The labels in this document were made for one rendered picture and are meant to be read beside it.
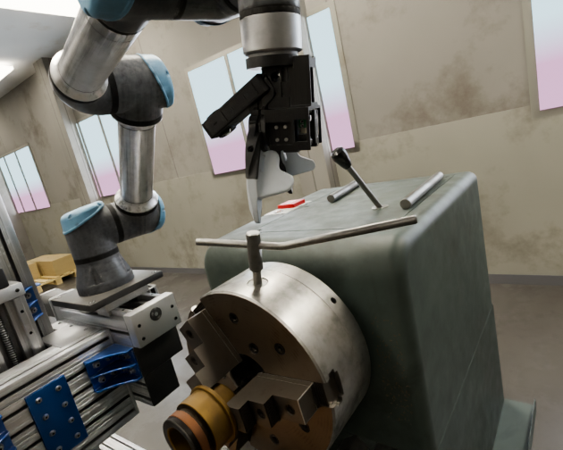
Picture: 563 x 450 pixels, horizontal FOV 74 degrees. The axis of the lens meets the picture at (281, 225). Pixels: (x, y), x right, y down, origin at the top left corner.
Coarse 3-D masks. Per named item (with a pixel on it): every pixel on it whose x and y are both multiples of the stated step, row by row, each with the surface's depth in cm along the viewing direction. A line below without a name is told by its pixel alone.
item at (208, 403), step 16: (192, 400) 53; (208, 400) 53; (224, 400) 54; (176, 416) 51; (192, 416) 51; (208, 416) 51; (224, 416) 52; (176, 432) 53; (192, 432) 49; (208, 432) 50; (224, 432) 52; (176, 448) 53; (192, 448) 49; (208, 448) 50
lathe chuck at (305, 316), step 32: (224, 288) 60; (256, 288) 58; (288, 288) 59; (224, 320) 61; (256, 320) 56; (288, 320) 53; (320, 320) 56; (256, 352) 58; (288, 352) 54; (320, 352) 53; (352, 352) 57; (224, 384) 67; (352, 384) 56; (320, 416) 54; (256, 448) 67; (288, 448) 61; (320, 448) 56
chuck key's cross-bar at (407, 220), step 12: (408, 216) 49; (360, 228) 51; (372, 228) 51; (384, 228) 50; (204, 240) 60; (216, 240) 59; (228, 240) 59; (240, 240) 58; (300, 240) 55; (312, 240) 54; (324, 240) 53
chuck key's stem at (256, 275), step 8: (248, 232) 57; (256, 232) 57; (248, 240) 57; (256, 240) 57; (248, 248) 57; (256, 248) 57; (248, 256) 58; (256, 256) 57; (256, 264) 58; (256, 272) 59; (256, 280) 59
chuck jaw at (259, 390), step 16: (256, 384) 56; (272, 384) 55; (288, 384) 54; (304, 384) 53; (320, 384) 52; (336, 384) 54; (240, 400) 53; (256, 400) 52; (272, 400) 52; (288, 400) 51; (304, 400) 51; (320, 400) 53; (336, 400) 54; (240, 416) 52; (256, 416) 53; (272, 416) 52; (288, 416) 52; (304, 416) 50
